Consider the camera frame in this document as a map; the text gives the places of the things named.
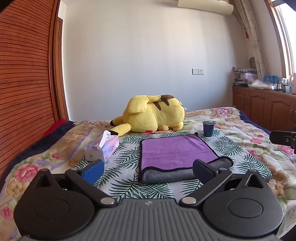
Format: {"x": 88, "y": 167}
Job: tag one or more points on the wooden cabinet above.
{"x": 261, "y": 104}

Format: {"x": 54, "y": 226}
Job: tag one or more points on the white wall socket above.
{"x": 198, "y": 71}

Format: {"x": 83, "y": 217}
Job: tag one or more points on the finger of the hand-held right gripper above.
{"x": 283, "y": 139}

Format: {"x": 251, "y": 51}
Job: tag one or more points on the pink jug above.
{"x": 293, "y": 82}

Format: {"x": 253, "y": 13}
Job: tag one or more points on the white air conditioner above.
{"x": 208, "y": 7}

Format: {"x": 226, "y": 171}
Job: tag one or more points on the dark blue cup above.
{"x": 208, "y": 129}

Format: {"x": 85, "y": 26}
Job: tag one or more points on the wooden slatted wardrobe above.
{"x": 25, "y": 81}

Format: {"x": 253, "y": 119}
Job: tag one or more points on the stack of boxes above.
{"x": 245, "y": 77}

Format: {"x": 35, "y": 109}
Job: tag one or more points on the yellow plush toy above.
{"x": 152, "y": 113}

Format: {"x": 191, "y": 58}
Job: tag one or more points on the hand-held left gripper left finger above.
{"x": 93, "y": 172}

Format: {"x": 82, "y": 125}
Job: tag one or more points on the red cloth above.
{"x": 54, "y": 127}

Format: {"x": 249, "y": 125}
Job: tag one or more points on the pink tissue box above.
{"x": 111, "y": 144}

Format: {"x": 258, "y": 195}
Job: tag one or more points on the window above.
{"x": 285, "y": 34}

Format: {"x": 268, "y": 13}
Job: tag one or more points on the white plastic bag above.
{"x": 262, "y": 84}

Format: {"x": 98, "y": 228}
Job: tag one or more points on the blue box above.
{"x": 271, "y": 79}

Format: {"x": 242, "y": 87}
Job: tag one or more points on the purple and grey towel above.
{"x": 175, "y": 150}

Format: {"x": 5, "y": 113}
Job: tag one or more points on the dark blue blanket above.
{"x": 39, "y": 143}

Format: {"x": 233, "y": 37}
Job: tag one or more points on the patterned curtain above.
{"x": 256, "y": 44}

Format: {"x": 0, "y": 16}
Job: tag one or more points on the leaf print cloth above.
{"x": 129, "y": 183}

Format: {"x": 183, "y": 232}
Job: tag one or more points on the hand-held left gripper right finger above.
{"x": 203, "y": 172}

